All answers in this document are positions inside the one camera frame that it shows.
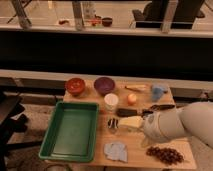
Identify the small metal cup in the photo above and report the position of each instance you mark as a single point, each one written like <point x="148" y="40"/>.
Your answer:
<point x="112" y="124"/>

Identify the orange round fruit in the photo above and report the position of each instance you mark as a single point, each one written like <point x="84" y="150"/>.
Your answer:
<point x="132" y="99"/>

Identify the yellow banana piece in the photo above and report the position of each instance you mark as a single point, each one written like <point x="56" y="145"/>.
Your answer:
<point x="138" y="88"/>

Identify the white paper cup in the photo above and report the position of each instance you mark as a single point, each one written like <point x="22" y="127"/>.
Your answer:
<point x="111" y="101"/>

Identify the black handled tool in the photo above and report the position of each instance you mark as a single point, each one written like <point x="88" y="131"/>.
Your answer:
<point x="162" y="107"/>

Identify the black equipment at left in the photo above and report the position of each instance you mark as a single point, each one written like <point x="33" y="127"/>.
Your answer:
<point x="9" y="107"/>

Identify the dark bowl on far table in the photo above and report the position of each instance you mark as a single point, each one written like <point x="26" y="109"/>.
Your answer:
<point x="107" y="21"/>

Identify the light blue towel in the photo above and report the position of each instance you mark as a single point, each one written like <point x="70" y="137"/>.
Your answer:
<point x="116" y="151"/>

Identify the purple bowl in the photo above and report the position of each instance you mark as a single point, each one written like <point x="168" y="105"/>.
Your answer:
<point x="104" y="85"/>

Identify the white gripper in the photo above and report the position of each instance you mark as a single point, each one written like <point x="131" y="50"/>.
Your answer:
<point x="160" y="127"/>

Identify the red bowl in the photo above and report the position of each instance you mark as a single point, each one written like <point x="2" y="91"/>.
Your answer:
<point x="75" y="86"/>

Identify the bunch of dark grapes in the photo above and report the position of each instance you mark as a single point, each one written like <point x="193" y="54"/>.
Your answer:
<point x="167" y="156"/>

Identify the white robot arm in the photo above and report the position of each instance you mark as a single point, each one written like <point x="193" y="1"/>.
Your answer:
<point x="195" y="119"/>

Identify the black rectangular block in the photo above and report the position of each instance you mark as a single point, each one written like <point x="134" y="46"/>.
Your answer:
<point x="121" y="112"/>

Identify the black office chair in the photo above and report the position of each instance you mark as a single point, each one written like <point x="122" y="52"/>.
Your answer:
<point x="180" y="14"/>

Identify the green plastic tray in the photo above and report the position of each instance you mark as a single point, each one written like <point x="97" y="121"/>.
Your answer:
<point x="71" y="133"/>

